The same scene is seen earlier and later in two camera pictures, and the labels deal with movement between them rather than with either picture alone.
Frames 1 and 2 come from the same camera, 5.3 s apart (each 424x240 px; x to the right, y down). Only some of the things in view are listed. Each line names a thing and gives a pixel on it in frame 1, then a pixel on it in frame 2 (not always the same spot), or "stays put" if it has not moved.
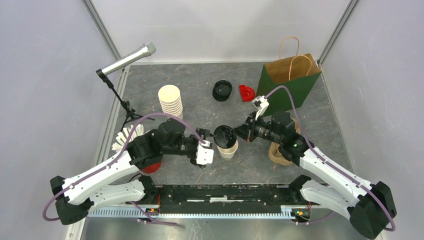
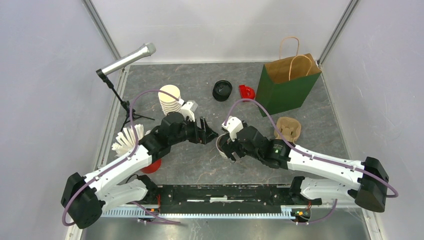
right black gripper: (247, 131) -> (228, 145)
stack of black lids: (222, 90) stays put
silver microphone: (145, 50) stays put
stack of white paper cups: (169, 96) stays put
